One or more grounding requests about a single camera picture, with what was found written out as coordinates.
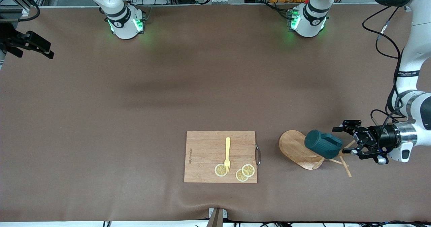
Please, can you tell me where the wooden mug tree rack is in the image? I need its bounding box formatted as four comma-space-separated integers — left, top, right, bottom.
278, 130, 357, 178

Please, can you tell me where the metal table clamp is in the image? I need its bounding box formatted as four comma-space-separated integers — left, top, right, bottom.
208, 208, 228, 219

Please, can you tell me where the brown table cover mat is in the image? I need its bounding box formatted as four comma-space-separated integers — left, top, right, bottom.
0, 3, 431, 222

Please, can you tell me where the wooden cutting board metal handle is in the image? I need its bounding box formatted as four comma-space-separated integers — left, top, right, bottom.
184, 131, 261, 184

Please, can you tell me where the yellow plastic fork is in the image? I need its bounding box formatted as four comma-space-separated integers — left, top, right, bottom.
224, 137, 232, 173

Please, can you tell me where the brown camera stand pole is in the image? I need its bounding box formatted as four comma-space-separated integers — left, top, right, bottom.
206, 209, 224, 227

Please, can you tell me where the teal mug yellow inside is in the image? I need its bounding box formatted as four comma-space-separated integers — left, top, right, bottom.
304, 129, 343, 159

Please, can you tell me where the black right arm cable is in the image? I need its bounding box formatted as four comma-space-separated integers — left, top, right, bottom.
19, 4, 41, 22

